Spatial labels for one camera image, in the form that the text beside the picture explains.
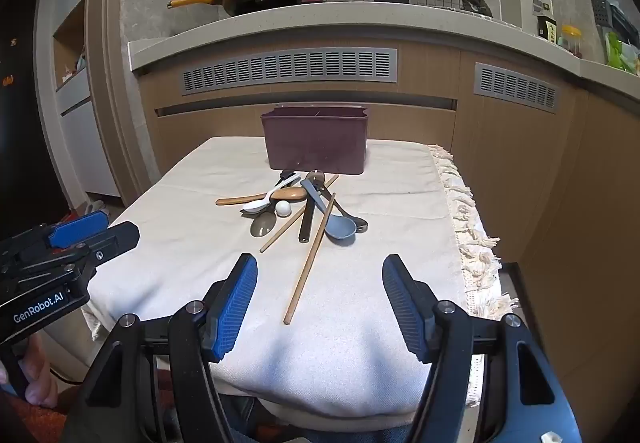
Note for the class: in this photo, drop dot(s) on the green packets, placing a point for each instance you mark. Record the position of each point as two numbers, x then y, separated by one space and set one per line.
620 53

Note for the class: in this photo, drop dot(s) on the white spoon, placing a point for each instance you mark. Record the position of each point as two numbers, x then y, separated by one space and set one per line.
255 206

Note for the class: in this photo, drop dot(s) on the person's reddish clothing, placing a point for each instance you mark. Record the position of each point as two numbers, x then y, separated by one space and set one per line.
25 423

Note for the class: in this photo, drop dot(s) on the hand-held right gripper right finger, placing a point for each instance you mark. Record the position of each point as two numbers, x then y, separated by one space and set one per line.
405 308

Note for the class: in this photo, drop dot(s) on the dark grey metal spoon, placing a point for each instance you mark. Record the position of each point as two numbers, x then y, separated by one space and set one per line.
361 224

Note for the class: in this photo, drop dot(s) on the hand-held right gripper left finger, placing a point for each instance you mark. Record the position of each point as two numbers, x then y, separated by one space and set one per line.
232 308

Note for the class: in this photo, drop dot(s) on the white fringed tablecloth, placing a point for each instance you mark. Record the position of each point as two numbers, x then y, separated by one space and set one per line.
200 223

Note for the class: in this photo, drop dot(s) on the person's left hand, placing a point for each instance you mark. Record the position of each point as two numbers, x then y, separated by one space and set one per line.
39 373

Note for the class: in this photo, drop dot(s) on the olive grey spoon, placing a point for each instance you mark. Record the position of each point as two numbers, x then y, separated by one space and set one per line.
262 225

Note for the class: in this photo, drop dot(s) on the blue-grey spoon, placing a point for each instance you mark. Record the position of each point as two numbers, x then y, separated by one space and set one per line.
340 228

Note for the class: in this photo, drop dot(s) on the long grey vent grille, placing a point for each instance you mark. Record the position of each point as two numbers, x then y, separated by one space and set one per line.
290 70

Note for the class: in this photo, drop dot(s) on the wooden chopstick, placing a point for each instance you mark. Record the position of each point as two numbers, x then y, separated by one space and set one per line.
305 273
280 235

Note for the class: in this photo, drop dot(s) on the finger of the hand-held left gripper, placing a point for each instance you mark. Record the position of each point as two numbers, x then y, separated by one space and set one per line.
80 225
116 238

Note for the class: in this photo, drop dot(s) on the black box with label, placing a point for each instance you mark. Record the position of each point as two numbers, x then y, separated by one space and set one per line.
546 30

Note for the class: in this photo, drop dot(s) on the white shelf unit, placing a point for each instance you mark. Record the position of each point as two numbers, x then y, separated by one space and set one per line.
75 98

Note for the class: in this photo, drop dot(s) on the jar with yellow lid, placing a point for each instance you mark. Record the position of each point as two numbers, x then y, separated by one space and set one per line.
571 40

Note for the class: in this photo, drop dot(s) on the wooden spoon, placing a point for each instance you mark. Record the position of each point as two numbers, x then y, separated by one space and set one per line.
290 193

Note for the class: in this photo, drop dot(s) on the dark round pan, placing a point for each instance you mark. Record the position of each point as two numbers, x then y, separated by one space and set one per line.
477 4

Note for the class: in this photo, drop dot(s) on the short grey vent grille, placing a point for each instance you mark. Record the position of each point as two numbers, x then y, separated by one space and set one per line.
517 88

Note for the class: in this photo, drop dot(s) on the beige kitchen counter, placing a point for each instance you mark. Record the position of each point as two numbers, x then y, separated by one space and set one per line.
350 25

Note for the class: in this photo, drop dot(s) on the maroon utensil holder box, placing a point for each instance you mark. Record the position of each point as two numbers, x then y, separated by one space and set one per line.
315 143

